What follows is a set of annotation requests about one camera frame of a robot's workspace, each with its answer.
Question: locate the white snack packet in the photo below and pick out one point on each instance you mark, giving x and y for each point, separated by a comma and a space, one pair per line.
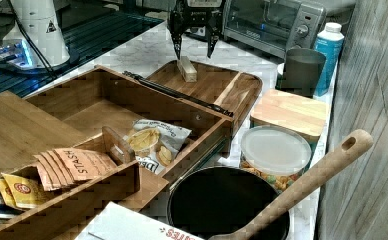
155, 143

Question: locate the yellow tea bag packet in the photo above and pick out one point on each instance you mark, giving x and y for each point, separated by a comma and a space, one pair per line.
23, 193

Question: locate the dark grey cup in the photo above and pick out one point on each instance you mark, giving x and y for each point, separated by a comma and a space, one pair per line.
301, 72

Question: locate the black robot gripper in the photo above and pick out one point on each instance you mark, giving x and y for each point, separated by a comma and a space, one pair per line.
188, 14

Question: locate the bamboo drawer organizer box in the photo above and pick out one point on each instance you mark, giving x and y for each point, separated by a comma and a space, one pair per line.
94, 111

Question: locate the pale butter stick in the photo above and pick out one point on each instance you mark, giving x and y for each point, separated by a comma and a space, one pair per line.
187, 70

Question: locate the dark wooden cutting board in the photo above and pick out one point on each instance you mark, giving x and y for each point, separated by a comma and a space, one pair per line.
233, 90

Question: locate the light wooden lidded box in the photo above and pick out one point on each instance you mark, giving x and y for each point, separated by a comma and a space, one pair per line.
302, 115

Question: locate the blue white bottle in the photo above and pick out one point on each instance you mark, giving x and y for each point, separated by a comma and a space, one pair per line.
328, 42

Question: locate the black pan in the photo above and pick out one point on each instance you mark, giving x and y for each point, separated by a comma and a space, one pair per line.
217, 200

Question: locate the orange Stash tea bags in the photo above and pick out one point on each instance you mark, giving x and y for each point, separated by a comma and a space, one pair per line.
64, 167

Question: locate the wooden spoon handle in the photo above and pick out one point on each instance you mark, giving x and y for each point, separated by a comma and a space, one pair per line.
351, 148

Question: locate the clear plastic snack container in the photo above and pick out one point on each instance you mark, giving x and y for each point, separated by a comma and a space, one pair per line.
277, 155

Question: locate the silver toaster oven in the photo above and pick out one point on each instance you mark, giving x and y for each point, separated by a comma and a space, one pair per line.
273, 26

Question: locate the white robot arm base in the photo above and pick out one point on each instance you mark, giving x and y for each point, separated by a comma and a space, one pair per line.
36, 43

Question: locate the white cardboard box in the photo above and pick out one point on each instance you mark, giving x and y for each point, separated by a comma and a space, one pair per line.
116, 222

